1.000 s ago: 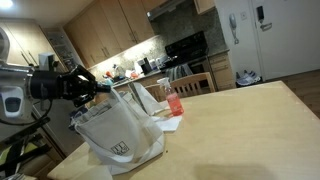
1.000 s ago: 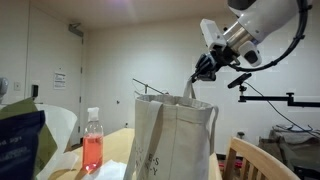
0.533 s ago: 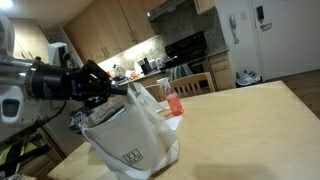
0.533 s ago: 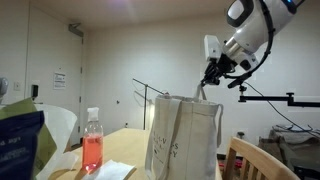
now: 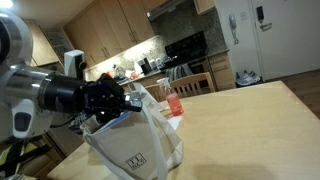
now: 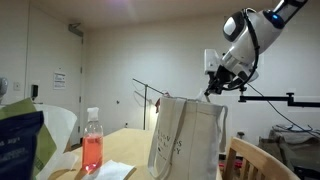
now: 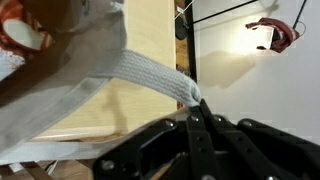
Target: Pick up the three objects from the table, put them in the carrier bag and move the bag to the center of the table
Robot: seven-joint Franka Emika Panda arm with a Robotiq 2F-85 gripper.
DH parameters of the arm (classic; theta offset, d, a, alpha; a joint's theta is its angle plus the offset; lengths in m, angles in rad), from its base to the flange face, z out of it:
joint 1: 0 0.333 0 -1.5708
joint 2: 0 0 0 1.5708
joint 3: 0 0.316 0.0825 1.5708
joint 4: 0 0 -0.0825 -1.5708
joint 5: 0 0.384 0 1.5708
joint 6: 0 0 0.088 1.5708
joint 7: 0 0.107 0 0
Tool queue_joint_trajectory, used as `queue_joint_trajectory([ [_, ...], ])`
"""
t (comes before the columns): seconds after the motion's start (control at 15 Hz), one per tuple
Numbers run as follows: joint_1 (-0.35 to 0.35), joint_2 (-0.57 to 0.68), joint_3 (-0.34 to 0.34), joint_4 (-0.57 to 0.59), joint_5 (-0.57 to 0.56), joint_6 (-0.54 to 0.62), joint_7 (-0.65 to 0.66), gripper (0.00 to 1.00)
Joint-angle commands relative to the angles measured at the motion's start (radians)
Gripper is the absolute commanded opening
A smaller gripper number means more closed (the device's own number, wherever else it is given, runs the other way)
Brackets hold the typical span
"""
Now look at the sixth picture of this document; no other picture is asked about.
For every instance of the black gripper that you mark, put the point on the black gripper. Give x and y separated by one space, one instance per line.
221 78

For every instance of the beige canvas tote bag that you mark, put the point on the beige canvas tote bag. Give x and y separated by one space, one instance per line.
190 143

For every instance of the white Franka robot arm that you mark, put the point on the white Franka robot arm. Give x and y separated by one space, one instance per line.
266 33

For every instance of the thin metal rod stand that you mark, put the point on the thin metal rod stand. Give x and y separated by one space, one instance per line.
145 106

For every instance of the red floor object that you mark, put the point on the red floor object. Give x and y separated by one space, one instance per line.
237 163

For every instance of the wooden chair back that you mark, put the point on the wooden chair back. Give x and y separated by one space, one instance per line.
256 155

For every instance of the white paper sheet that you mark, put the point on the white paper sheet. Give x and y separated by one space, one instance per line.
110 170

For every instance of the spray bottle with pink liquid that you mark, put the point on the spray bottle with pink liquid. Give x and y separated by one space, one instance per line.
92 150

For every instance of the grey door closer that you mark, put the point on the grey door closer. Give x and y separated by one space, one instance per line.
75 30

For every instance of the white paper notice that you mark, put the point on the white paper notice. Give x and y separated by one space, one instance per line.
59 80

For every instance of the white door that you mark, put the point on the white door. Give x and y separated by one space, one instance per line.
46 56

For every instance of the navy green paper package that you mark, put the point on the navy green paper package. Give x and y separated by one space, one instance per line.
16 150

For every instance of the grey round object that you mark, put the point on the grey round object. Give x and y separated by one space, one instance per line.
2 87

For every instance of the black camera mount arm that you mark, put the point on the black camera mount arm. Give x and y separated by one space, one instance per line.
266 98

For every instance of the small wall outlet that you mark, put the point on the small wall outlet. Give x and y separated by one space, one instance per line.
126 125

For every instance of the black wall device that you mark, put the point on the black wall device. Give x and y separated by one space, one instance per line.
34 90

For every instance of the white light switch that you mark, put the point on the white light switch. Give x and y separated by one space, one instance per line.
16 86

